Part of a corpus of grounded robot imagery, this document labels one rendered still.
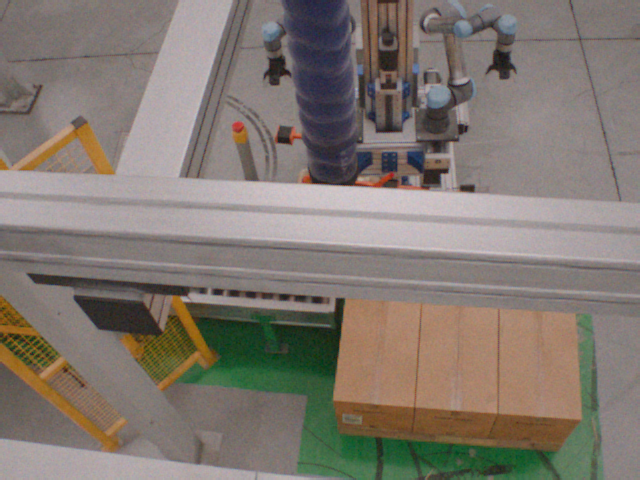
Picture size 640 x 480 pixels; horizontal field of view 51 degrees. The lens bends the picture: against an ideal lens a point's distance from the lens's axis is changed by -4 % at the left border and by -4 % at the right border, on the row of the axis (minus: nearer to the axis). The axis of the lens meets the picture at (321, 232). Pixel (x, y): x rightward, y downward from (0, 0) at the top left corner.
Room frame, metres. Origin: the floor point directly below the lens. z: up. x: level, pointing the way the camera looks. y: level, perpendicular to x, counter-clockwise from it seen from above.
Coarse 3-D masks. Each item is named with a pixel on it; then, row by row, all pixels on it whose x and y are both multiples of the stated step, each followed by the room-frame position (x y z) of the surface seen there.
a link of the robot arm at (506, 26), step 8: (504, 16) 2.20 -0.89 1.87; (512, 16) 2.19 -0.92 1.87; (496, 24) 2.20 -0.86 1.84; (504, 24) 2.16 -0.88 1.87; (512, 24) 2.15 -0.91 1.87; (496, 32) 2.19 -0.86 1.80; (504, 32) 2.15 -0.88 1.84; (512, 32) 2.14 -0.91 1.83; (504, 40) 2.15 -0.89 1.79; (512, 40) 2.15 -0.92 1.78
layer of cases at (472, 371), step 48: (384, 336) 1.47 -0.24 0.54; (432, 336) 1.42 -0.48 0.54; (480, 336) 1.38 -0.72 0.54; (528, 336) 1.34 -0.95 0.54; (576, 336) 1.29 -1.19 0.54; (336, 384) 1.25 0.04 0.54; (384, 384) 1.21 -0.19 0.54; (432, 384) 1.17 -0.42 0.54; (480, 384) 1.13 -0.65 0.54; (528, 384) 1.09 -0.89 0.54; (576, 384) 1.05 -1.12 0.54; (432, 432) 1.04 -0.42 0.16; (480, 432) 0.98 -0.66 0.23; (528, 432) 0.92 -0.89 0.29
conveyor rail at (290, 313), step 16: (192, 304) 1.81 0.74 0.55; (208, 304) 1.79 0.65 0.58; (224, 304) 1.76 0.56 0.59; (240, 304) 1.75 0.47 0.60; (256, 304) 1.73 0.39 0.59; (272, 304) 1.72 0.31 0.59; (288, 304) 1.71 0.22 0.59; (304, 304) 1.69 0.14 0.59; (320, 304) 1.68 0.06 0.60; (240, 320) 1.75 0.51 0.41; (256, 320) 1.73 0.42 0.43; (288, 320) 1.68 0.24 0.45; (304, 320) 1.66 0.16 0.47; (320, 320) 1.64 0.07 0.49
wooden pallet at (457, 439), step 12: (348, 432) 1.16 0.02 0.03; (360, 432) 1.14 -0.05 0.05; (372, 432) 1.14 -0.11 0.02; (384, 432) 1.13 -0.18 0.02; (396, 432) 1.12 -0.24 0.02; (408, 432) 1.07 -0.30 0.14; (468, 444) 0.99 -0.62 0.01; (480, 444) 0.98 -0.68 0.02; (492, 444) 0.96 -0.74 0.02; (504, 444) 0.95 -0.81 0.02; (516, 444) 0.94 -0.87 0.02; (528, 444) 0.93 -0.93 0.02; (540, 444) 0.90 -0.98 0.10; (552, 444) 0.88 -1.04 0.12
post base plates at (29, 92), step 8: (16, 80) 4.24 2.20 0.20; (24, 88) 4.23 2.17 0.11; (32, 88) 4.30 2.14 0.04; (40, 88) 4.31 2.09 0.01; (8, 96) 4.18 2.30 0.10; (24, 96) 4.22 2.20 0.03; (32, 96) 4.21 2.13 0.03; (0, 104) 4.17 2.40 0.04; (8, 104) 4.13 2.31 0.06; (16, 104) 4.15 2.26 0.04; (24, 104) 4.11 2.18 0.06; (32, 104) 4.14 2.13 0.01; (0, 112) 4.11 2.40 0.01; (8, 112) 4.10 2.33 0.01; (16, 112) 4.08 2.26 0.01; (24, 112) 4.06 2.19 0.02
